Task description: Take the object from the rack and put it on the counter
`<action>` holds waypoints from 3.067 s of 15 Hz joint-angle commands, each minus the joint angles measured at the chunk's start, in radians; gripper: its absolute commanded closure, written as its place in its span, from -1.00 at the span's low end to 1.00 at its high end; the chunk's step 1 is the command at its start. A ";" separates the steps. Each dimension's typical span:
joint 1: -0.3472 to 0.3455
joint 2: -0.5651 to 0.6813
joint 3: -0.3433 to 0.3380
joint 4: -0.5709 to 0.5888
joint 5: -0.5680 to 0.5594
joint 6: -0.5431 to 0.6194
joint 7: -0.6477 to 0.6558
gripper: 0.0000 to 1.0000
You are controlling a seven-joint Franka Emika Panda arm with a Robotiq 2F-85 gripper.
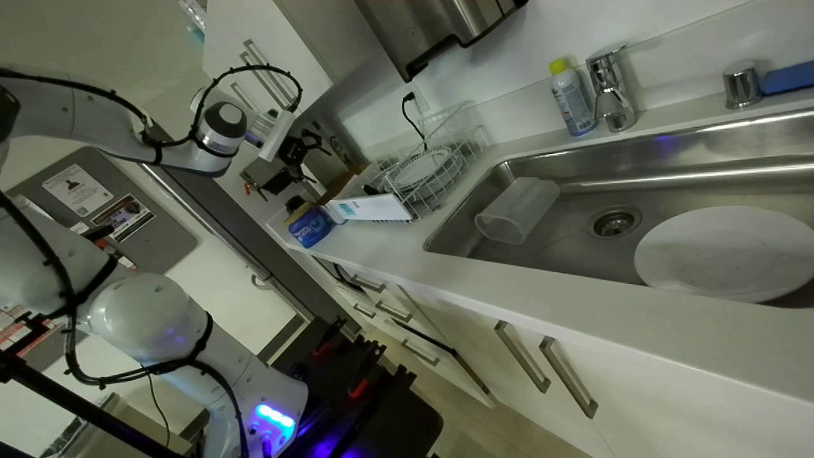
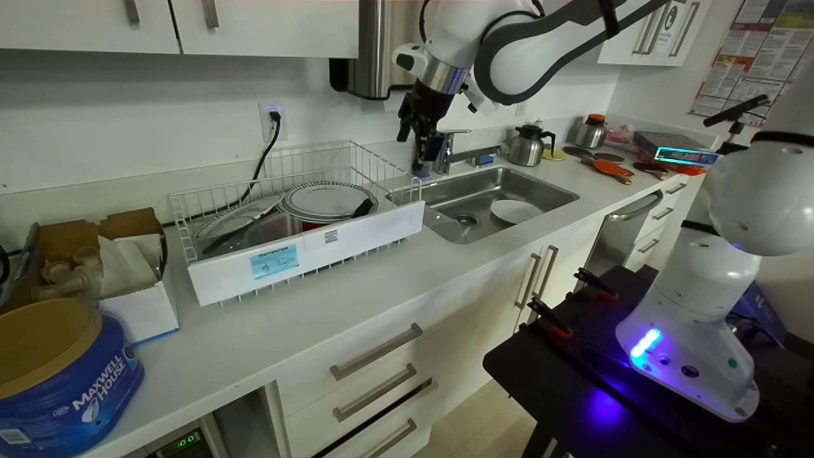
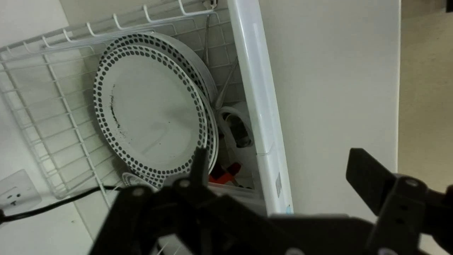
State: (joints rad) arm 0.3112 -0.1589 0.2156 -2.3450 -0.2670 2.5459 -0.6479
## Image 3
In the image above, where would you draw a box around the white wall outlet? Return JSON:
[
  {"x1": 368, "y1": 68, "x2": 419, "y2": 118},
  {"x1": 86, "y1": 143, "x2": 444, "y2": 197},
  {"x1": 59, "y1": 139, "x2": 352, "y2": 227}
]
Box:
[{"x1": 0, "y1": 169, "x2": 42, "y2": 214}]

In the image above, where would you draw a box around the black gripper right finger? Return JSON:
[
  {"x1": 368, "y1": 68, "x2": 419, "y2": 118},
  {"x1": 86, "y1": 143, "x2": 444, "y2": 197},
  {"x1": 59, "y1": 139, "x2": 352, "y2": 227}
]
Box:
[{"x1": 345, "y1": 148, "x2": 453, "y2": 255}]

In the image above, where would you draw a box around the white cup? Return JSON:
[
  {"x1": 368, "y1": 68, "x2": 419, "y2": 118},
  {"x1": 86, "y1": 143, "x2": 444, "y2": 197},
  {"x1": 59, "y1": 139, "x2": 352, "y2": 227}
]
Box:
[{"x1": 215, "y1": 104, "x2": 259, "y2": 165}]

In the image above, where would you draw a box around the orange utensil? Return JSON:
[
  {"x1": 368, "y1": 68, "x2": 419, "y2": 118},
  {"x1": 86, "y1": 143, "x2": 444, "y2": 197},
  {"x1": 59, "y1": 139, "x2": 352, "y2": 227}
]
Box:
[{"x1": 208, "y1": 162, "x2": 243, "y2": 187}]

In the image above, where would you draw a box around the white plate dotted rim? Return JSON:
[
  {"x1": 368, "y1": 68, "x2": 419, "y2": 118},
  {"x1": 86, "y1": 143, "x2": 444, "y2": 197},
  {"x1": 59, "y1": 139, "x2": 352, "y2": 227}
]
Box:
[
  {"x1": 92, "y1": 44, "x2": 211, "y2": 179},
  {"x1": 104, "y1": 32, "x2": 221, "y2": 187}
]

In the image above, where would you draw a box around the white wire dish rack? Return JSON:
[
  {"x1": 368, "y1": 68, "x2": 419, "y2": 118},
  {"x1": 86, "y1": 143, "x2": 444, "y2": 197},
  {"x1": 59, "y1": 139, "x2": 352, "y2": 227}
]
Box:
[{"x1": 0, "y1": 0, "x2": 296, "y2": 224}]

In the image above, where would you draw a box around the black power cord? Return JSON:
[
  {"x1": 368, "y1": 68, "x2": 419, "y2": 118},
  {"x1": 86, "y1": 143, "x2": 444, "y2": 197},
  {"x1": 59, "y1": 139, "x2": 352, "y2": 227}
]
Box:
[{"x1": 0, "y1": 185, "x2": 120, "y2": 224}]

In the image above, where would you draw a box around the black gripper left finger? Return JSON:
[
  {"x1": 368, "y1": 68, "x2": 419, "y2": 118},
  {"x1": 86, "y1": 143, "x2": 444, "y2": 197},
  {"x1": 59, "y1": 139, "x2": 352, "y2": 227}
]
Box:
[{"x1": 89, "y1": 146, "x2": 294, "y2": 255}]

